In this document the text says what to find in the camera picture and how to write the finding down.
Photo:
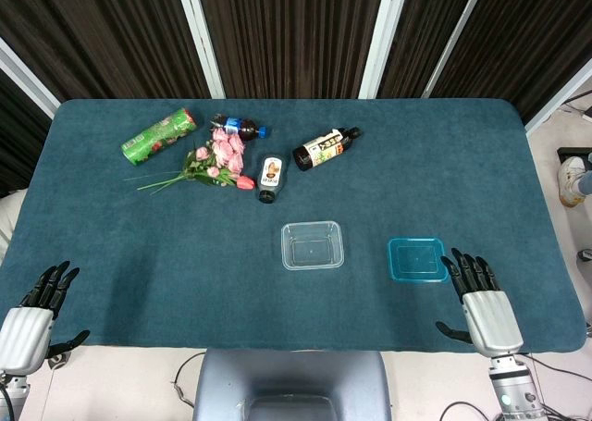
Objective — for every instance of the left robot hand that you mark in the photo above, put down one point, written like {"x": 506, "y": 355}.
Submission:
{"x": 23, "y": 338}

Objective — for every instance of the pink flower bouquet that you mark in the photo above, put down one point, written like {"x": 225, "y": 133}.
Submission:
{"x": 226, "y": 155}

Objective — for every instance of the grey-blue robot torso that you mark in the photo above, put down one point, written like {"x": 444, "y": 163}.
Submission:
{"x": 291, "y": 379}

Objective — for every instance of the cola bottle blue cap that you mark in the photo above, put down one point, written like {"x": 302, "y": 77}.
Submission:
{"x": 245, "y": 128}

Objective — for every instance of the black floor device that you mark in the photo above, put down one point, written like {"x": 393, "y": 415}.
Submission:
{"x": 573, "y": 152}

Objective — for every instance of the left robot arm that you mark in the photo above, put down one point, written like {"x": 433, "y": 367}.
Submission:
{"x": 11, "y": 393}

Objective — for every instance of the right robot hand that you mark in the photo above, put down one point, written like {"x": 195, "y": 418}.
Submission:
{"x": 490, "y": 319}

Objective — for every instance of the brown bottle white label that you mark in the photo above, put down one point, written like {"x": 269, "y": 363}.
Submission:
{"x": 321, "y": 149}

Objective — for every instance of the dark brown corrugated panel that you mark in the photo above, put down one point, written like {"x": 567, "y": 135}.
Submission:
{"x": 92, "y": 32}
{"x": 425, "y": 32}
{"x": 532, "y": 23}
{"x": 18, "y": 129}
{"x": 291, "y": 32}

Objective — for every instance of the blue plastic lid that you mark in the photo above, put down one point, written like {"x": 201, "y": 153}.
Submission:
{"x": 414, "y": 259}

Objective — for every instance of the person leg in jeans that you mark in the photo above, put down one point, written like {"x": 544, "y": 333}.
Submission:
{"x": 585, "y": 180}

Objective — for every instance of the dark squeeze sauce bottle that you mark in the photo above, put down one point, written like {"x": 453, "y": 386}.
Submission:
{"x": 271, "y": 176}

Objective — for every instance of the green chips can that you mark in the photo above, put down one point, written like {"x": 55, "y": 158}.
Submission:
{"x": 157, "y": 136}

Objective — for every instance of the teal tablecloth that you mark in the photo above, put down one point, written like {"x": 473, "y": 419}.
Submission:
{"x": 185, "y": 263}

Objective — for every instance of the clear plastic container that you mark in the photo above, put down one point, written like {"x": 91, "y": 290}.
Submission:
{"x": 312, "y": 247}

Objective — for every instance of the white sneaker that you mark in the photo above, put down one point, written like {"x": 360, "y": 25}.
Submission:
{"x": 570, "y": 182}

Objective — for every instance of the white partition post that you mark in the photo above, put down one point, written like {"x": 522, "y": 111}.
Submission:
{"x": 379, "y": 37}
{"x": 200, "y": 37}
{"x": 559, "y": 97}
{"x": 455, "y": 37}
{"x": 28, "y": 81}

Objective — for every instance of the grey floor object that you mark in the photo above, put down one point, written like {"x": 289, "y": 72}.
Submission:
{"x": 586, "y": 255}

